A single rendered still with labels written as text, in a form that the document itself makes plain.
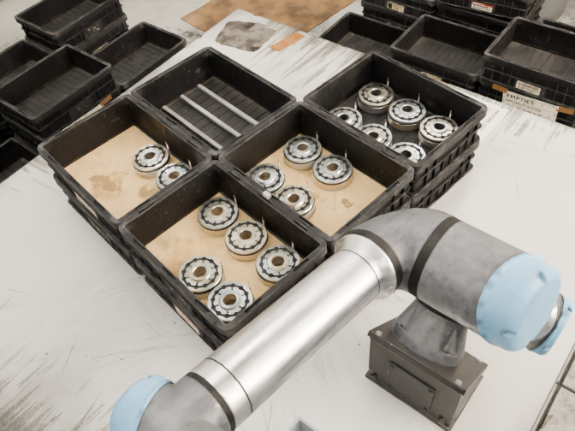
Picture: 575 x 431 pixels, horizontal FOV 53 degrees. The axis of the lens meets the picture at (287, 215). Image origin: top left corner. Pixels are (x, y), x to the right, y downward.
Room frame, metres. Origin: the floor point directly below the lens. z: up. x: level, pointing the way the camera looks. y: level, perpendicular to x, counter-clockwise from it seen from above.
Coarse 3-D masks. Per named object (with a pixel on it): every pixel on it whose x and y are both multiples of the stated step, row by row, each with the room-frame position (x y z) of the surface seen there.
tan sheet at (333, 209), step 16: (272, 160) 1.13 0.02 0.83; (288, 176) 1.06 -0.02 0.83; (304, 176) 1.05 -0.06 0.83; (320, 192) 0.99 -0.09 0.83; (336, 192) 0.98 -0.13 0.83; (352, 192) 0.97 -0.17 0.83; (368, 192) 0.96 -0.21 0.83; (320, 208) 0.93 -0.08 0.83; (336, 208) 0.93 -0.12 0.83; (352, 208) 0.92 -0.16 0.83; (320, 224) 0.88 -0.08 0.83; (336, 224) 0.88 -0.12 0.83
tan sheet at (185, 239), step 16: (176, 224) 0.94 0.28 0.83; (192, 224) 0.94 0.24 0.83; (160, 240) 0.90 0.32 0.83; (176, 240) 0.89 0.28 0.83; (192, 240) 0.88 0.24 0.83; (208, 240) 0.88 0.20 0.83; (224, 240) 0.87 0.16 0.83; (272, 240) 0.85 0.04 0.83; (160, 256) 0.85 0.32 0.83; (176, 256) 0.84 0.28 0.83; (192, 256) 0.84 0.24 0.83; (224, 256) 0.82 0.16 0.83; (176, 272) 0.80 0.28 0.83; (224, 272) 0.78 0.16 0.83; (240, 272) 0.77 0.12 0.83; (256, 272) 0.77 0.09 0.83; (256, 288) 0.72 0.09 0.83
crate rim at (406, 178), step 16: (288, 112) 1.20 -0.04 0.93; (320, 112) 1.18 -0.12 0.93; (240, 144) 1.10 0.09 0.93; (368, 144) 1.04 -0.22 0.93; (224, 160) 1.05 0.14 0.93; (400, 160) 0.97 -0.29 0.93; (240, 176) 0.98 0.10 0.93; (384, 192) 0.87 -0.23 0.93; (288, 208) 0.86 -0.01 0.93; (368, 208) 0.83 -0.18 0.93; (304, 224) 0.81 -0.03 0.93; (352, 224) 0.79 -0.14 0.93; (336, 240) 0.76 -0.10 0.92
